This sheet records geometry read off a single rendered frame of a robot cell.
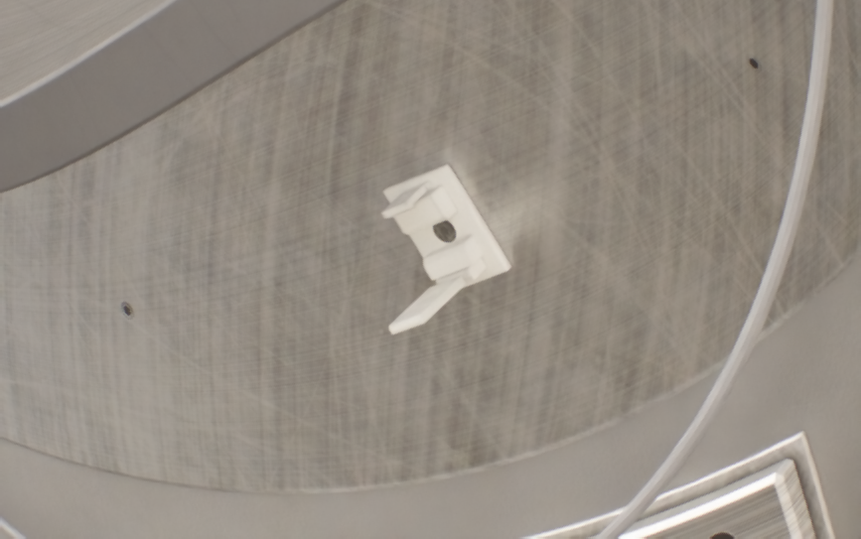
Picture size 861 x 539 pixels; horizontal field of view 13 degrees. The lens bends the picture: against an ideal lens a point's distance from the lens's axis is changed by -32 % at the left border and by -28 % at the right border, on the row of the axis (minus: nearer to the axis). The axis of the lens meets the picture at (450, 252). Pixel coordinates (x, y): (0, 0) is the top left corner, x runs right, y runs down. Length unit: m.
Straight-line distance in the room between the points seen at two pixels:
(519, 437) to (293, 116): 0.08
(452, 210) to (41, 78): 0.11
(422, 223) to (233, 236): 0.05
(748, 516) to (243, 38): 0.16
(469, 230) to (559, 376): 0.03
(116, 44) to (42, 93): 0.03
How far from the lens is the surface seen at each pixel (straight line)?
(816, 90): 0.86
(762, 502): 0.95
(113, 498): 1.09
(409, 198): 0.96
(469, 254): 0.96
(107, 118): 0.94
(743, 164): 0.92
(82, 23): 0.98
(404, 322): 0.95
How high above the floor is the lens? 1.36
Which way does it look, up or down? 36 degrees down
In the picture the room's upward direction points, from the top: 5 degrees clockwise
